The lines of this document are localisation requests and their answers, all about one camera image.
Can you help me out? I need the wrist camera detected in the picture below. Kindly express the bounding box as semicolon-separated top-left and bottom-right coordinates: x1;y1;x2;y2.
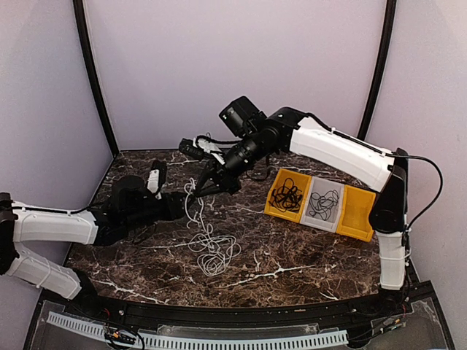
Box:
178;135;230;165
146;160;167;200

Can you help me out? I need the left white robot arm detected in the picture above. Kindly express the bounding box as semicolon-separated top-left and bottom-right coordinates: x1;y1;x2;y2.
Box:
1;176;185;318

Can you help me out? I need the right black frame post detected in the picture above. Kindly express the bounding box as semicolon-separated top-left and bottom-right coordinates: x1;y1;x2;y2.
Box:
357;0;397;141

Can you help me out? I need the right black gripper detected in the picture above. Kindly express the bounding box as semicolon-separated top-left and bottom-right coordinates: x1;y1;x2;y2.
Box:
193;131;273;196

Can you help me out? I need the black front rail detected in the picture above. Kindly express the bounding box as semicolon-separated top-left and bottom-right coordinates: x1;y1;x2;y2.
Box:
39;281;437;330

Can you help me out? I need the black frame post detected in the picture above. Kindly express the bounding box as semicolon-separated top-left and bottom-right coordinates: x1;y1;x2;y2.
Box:
72;0;120;158
357;0;397;141

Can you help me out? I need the yellow plastic bin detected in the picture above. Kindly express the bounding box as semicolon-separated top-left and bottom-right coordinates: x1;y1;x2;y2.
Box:
264;168;312;223
336;185;376;242

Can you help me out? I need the right yellow plastic bin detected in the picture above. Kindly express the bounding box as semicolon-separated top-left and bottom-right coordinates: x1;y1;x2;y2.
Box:
336;185;376;242

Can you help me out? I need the white slotted cable duct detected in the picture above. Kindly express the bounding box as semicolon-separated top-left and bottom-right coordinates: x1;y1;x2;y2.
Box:
47;311;349;350

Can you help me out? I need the white plastic bin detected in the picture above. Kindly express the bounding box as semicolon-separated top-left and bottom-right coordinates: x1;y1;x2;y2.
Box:
300;176;344;233

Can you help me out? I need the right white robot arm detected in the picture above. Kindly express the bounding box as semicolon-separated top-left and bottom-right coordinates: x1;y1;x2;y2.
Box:
194;96;413;316

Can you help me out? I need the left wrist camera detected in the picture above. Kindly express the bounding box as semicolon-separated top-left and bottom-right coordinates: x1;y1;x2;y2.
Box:
146;160;167;200

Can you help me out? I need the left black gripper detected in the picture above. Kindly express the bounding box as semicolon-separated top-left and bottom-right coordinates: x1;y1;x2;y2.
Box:
123;190;195;232

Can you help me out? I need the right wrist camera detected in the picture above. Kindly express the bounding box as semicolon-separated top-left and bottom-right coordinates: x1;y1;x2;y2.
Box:
178;135;230;165

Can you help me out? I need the left black frame post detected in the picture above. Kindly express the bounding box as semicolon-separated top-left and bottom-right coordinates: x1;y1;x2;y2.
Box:
72;0;120;158

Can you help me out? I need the left yellow plastic bin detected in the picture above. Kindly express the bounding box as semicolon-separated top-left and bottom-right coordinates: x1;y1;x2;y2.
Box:
264;168;312;223

